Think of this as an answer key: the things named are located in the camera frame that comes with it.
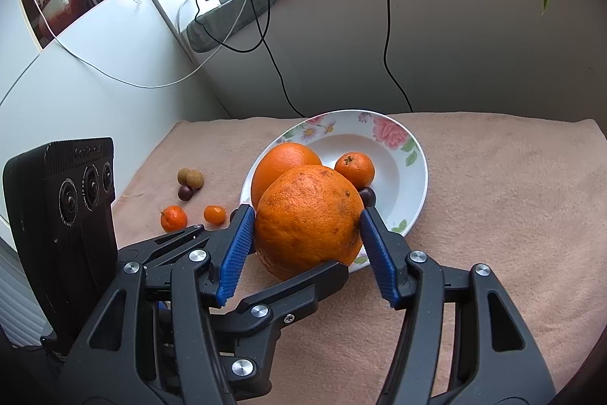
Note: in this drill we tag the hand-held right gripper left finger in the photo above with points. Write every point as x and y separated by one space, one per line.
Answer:
237 243

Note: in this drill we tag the floral white plate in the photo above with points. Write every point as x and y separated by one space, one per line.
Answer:
398 177

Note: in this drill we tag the peach fleece blanket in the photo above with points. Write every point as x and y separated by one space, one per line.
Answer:
474 220

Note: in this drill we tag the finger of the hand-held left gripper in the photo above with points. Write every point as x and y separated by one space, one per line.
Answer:
294 296
166 243

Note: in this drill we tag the red ceramic vase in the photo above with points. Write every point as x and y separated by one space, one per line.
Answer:
57 4

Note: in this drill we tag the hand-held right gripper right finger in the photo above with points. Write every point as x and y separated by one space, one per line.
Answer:
379 253

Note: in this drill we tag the dark purple grape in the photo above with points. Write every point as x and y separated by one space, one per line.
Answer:
368 195
185 193

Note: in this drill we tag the large rough-skinned orange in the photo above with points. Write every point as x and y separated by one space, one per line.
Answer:
308 220

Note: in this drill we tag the small tangerine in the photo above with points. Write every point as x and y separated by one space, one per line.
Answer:
173 218
354 171

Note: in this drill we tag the large smooth orange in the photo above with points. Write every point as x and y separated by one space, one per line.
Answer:
284 163

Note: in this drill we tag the small kumquat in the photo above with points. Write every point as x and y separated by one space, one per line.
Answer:
214 214

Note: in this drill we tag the white ribbed panel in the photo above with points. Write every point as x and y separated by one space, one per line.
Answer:
14 291

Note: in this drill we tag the brown longan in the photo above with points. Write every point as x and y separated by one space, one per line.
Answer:
195 178
183 175

